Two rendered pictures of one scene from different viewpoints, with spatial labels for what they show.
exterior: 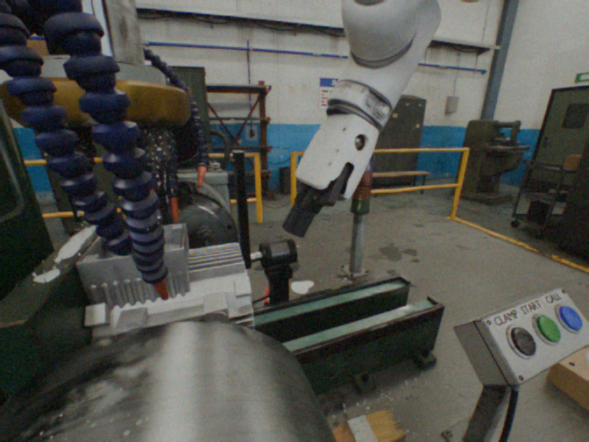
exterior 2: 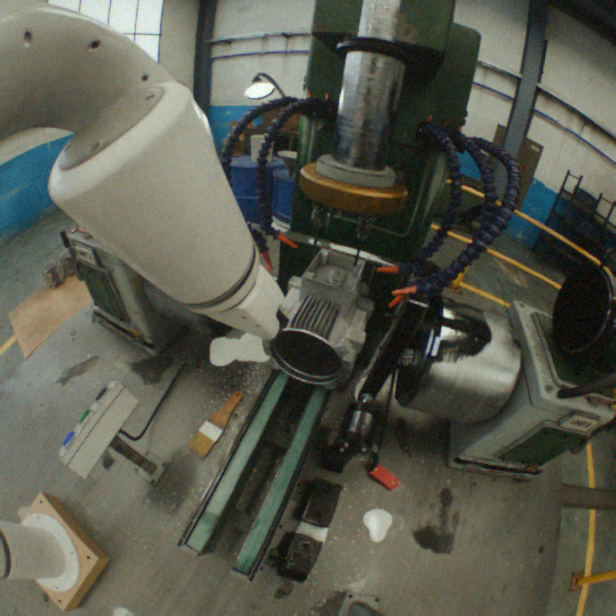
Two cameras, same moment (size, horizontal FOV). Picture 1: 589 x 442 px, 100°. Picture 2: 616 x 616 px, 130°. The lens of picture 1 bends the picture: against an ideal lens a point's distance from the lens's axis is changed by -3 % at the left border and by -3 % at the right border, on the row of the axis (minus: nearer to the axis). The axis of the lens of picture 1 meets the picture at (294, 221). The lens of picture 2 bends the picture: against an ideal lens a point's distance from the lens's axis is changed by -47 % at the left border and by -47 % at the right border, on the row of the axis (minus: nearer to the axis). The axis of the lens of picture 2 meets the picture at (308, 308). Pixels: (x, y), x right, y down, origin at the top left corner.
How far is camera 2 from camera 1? 59 cm
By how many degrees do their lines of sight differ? 99
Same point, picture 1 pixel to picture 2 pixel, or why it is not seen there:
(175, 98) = (312, 186)
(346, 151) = not seen: hidden behind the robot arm
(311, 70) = not seen: outside the picture
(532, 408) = (119, 520)
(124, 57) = (334, 157)
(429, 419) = (177, 469)
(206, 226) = (417, 354)
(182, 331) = not seen: hidden behind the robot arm
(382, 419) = (203, 446)
